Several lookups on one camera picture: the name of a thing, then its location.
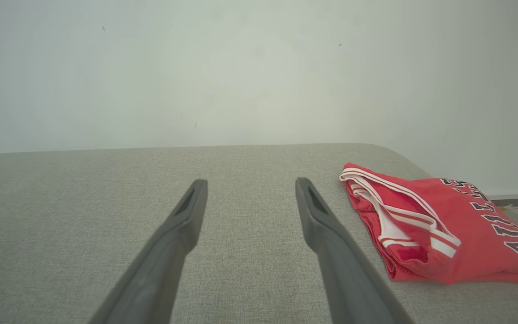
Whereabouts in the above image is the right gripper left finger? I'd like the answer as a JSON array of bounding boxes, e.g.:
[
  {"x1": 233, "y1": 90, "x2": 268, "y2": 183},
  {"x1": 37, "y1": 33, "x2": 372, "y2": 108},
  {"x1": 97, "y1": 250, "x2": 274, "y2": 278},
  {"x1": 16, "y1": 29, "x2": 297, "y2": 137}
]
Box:
[{"x1": 88, "y1": 179, "x2": 208, "y2": 324}]

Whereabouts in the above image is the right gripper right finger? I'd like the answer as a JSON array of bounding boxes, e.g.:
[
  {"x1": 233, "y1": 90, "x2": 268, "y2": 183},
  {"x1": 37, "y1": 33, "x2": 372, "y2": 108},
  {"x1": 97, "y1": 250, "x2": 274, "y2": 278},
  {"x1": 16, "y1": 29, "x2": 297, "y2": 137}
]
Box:
[{"x1": 295, "y1": 177, "x2": 415, "y2": 324}]

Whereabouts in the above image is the red white basketball jersey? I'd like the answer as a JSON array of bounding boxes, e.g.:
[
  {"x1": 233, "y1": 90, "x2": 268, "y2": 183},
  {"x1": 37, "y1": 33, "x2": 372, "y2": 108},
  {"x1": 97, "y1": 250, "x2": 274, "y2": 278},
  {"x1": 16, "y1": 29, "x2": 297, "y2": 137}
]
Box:
[{"x1": 339, "y1": 162, "x2": 518, "y2": 285}]

